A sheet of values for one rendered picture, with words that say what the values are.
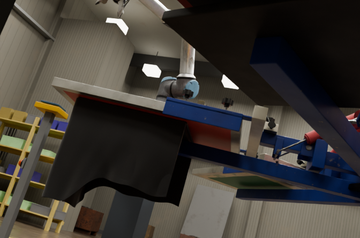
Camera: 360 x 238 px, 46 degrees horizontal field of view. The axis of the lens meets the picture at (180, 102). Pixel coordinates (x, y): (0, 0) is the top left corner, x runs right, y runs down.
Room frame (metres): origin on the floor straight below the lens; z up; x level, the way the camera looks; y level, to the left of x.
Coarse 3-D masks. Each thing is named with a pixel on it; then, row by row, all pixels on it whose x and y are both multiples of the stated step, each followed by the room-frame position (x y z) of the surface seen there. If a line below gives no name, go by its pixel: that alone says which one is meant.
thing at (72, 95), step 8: (72, 96) 1.76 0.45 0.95; (80, 96) 1.72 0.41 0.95; (88, 96) 1.68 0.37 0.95; (112, 104) 1.69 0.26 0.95; (120, 104) 1.66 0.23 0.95; (144, 112) 1.67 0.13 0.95; (152, 112) 1.64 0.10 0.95; (184, 120) 1.62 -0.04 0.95; (192, 128) 1.70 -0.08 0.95; (200, 128) 1.67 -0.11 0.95; (208, 128) 1.63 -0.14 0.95; (216, 128) 1.60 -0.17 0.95; (192, 136) 1.84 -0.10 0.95; (200, 136) 1.80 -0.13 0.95; (208, 136) 1.76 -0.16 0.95; (216, 136) 1.72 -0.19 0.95; (224, 136) 1.68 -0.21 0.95
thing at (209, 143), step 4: (196, 140) 1.90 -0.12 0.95; (200, 140) 1.88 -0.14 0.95; (204, 140) 1.86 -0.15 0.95; (208, 140) 1.84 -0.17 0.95; (204, 144) 1.93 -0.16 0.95; (208, 144) 1.91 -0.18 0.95; (212, 144) 1.89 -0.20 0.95; (216, 144) 1.86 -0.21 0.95; (220, 144) 1.84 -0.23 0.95; (224, 144) 1.82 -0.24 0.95; (220, 148) 1.93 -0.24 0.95; (224, 148) 1.90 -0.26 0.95; (228, 148) 1.88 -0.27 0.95
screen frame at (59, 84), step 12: (60, 84) 1.66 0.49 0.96; (72, 84) 1.65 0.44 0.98; (84, 84) 1.65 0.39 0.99; (96, 96) 1.65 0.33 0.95; (108, 96) 1.62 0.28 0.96; (120, 96) 1.61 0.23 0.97; (132, 96) 1.60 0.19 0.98; (144, 108) 1.62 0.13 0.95; (156, 108) 1.58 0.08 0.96; (240, 132) 1.56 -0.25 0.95; (240, 144) 1.84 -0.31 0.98
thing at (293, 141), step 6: (264, 132) 1.75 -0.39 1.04; (264, 138) 1.75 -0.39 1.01; (270, 138) 1.75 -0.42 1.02; (288, 138) 1.73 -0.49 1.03; (264, 144) 1.78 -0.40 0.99; (270, 144) 1.75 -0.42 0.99; (288, 144) 1.73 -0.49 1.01; (300, 144) 1.72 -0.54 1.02; (288, 150) 1.76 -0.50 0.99; (294, 150) 1.73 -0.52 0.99; (300, 150) 1.72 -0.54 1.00
